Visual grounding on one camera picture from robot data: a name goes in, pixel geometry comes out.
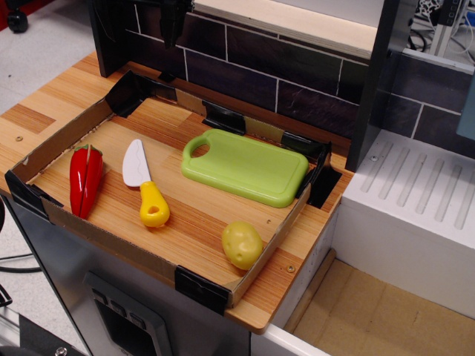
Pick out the red toy chili pepper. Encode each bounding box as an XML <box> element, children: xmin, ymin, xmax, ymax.
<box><xmin>70</xmin><ymin>145</ymin><xmax>103</xmax><ymax>219</ymax></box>

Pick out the grey toy oven front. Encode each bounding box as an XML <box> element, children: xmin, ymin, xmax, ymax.
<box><xmin>82</xmin><ymin>271</ymin><xmax>171</xmax><ymax>356</ymax></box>

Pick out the black chair caster wheel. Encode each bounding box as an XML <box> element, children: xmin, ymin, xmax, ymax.
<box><xmin>7</xmin><ymin>9</ymin><xmax>28</xmax><ymax>33</ymax></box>

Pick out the white toy sink drainboard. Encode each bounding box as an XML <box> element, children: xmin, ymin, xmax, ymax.
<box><xmin>332</xmin><ymin>131</ymin><xmax>474</xmax><ymax>316</ymax></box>

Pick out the green plastic cutting board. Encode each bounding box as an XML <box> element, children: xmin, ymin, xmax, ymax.
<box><xmin>181</xmin><ymin>129</ymin><xmax>309</xmax><ymax>208</ymax></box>

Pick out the yellow toy potato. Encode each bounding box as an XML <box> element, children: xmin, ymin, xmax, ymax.
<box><xmin>221</xmin><ymin>221</ymin><xmax>263</xmax><ymax>271</ymax></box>

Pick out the yellow handled white toy knife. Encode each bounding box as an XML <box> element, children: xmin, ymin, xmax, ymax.
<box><xmin>122</xmin><ymin>139</ymin><xmax>171</xmax><ymax>228</ymax></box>

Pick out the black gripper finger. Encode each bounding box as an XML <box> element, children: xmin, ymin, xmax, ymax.
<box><xmin>160</xmin><ymin>1</ymin><xmax>185</xmax><ymax>49</ymax></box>

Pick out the black floor cable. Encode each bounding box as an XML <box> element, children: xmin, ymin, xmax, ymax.
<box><xmin>0</xmin><ymin>253</ymin><xmax>42</xmax><ymax>274</ymax></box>

